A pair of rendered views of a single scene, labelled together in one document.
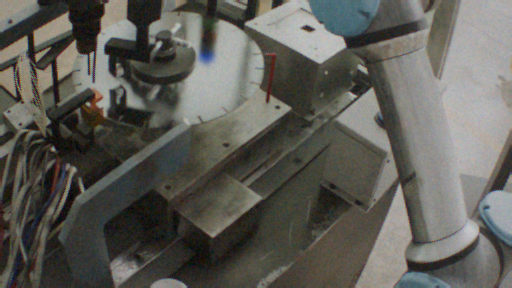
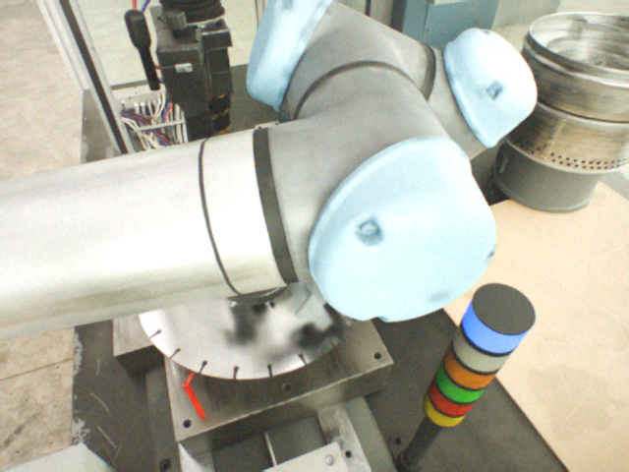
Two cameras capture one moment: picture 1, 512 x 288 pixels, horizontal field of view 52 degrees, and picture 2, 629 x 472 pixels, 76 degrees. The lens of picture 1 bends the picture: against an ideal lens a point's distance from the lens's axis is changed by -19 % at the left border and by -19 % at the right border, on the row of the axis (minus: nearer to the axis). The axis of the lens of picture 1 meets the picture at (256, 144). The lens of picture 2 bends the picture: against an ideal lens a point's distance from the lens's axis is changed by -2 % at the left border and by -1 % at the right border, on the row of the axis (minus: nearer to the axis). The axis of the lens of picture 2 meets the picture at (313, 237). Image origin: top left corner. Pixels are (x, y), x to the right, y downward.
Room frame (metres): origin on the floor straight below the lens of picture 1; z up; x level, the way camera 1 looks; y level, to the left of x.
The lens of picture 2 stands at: (1.09, -0.09, 1.41)
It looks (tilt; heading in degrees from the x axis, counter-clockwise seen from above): 47 degrees down; 125
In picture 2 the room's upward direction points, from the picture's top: straight up
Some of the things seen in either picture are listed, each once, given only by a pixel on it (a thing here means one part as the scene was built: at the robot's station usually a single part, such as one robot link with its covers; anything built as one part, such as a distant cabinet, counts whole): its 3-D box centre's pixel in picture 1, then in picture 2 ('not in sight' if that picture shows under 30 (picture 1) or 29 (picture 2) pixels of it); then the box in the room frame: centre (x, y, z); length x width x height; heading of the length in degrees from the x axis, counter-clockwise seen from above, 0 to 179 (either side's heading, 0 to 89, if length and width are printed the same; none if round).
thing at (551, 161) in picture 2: not in sight; (569, 122); (1.09, 0.91, 0.93); 0.31 x 0.31 x 0.36
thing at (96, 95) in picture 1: (75, 118); not in sight; (0.65, 0.28, 0.95); 0.10 x 0.03 x 0.07; 146
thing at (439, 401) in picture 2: not in sight; (454, 387); (1.11, 0.13, 1.02); 0.05 x 0.04 x 0.03; 56
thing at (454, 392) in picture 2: not in sight; (463, 374); (1.11, 0.13, 1.05); 0.05 x 0.04 x 0.03; 56
